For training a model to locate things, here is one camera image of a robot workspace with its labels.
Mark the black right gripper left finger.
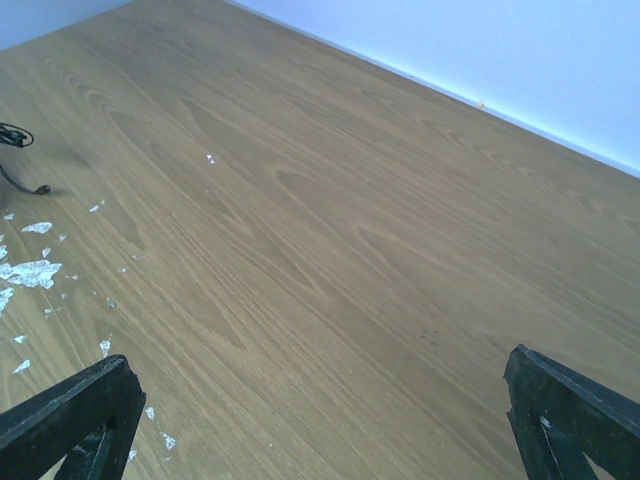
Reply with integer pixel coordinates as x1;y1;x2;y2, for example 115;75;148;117
1;355;146;479

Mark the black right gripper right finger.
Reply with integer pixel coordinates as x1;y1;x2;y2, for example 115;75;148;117
504;344;639;479

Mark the black cable on table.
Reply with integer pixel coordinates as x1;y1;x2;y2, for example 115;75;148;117
0;121;52;196

